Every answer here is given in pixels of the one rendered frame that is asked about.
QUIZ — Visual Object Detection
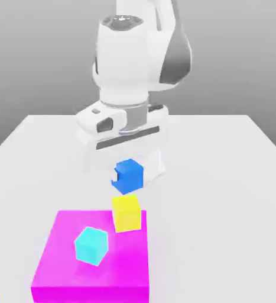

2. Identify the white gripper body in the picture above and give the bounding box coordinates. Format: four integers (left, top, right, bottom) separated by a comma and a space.
82, 104, 170, 172

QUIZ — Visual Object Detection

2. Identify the small blue cube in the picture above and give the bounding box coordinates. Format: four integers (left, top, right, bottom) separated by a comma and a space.
111, 158, 145, 195

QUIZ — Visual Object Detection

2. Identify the small yellow cube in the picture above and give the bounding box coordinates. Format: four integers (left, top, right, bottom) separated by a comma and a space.
111, 194, 142, 234

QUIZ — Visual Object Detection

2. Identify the small cyan cube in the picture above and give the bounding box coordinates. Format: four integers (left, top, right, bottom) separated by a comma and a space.
74, 226, 109, 267

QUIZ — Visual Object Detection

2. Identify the large magenta box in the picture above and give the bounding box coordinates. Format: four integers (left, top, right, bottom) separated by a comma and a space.
30, 209, 151, 303

